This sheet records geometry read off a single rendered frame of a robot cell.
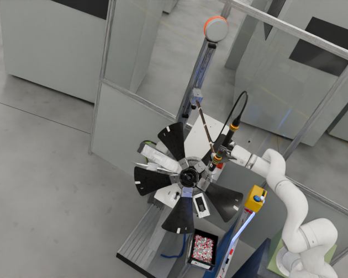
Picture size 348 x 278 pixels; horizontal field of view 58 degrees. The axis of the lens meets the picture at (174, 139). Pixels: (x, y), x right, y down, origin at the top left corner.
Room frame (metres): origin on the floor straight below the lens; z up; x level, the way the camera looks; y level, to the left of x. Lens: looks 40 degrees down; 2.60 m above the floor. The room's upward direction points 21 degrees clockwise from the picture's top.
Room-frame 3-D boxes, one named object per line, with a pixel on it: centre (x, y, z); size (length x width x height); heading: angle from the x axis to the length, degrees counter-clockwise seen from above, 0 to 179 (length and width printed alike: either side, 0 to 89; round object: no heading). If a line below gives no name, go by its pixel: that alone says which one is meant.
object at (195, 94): (1.95, -0.04, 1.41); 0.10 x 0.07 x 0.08; 22
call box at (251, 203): (1.58, -0.69, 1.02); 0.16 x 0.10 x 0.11; 167
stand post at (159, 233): (1.50, -0.16, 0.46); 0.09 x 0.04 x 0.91; 77
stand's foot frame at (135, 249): (1.60, -0.19, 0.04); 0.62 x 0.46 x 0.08; 167
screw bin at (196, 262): (1.16, -0.43, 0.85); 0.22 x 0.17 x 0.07; 3
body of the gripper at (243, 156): (1.35, -0.38, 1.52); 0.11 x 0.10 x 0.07; 77
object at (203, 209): (1.39, -0.33, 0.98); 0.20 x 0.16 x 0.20; 167
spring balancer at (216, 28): (2.04, 0.00, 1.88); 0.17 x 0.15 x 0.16; 77
